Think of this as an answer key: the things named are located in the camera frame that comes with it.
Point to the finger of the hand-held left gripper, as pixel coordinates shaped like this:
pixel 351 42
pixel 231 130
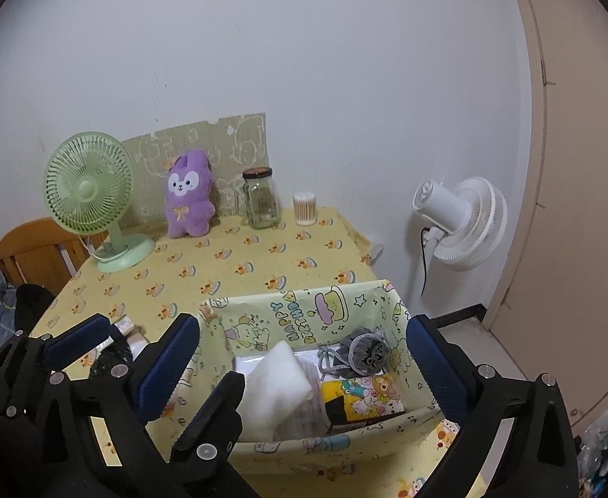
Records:
pixel 215 410
pixel 78 337

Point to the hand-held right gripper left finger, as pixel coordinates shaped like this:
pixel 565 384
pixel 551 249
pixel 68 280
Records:
pixel 169 368

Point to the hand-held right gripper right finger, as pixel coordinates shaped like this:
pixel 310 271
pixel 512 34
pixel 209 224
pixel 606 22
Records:
pixel 436 368

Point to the silver green foil packet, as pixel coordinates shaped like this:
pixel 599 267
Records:
pixel 122 324

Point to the cartoon printed tissue pack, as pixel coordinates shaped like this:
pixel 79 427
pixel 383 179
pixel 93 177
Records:
pixel 371 391

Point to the white tissue pack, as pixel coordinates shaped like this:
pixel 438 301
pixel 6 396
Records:
pixel 278 378

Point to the pale pink striped pack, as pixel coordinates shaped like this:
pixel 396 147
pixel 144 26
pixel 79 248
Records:
pixel 304 415

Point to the printed fabric storage box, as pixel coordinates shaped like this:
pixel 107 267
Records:
pixel 283 316

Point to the wooden chair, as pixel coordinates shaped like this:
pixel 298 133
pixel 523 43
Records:
pixel 29 254

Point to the green desk fan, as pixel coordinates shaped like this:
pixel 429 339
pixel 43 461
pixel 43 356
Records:
pixel 88 186

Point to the white floor fan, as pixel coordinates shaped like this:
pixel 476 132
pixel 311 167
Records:
pixel 465 218

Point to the purple plush toy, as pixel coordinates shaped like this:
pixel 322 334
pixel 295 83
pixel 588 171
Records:
pixel 187 207

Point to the clear plastic bag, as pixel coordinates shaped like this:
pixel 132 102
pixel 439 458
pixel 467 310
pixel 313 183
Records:
pixel 602 456

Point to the glass jar with lid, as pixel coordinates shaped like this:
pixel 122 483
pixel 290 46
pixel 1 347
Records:
pixel 262 202

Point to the cotton swab container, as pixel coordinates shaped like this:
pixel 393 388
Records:
pixel 304 210

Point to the beige door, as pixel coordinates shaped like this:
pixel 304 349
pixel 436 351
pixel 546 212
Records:
pixel 584 218

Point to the green patterned board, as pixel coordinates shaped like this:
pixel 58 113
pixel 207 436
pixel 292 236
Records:
pixel 231 145

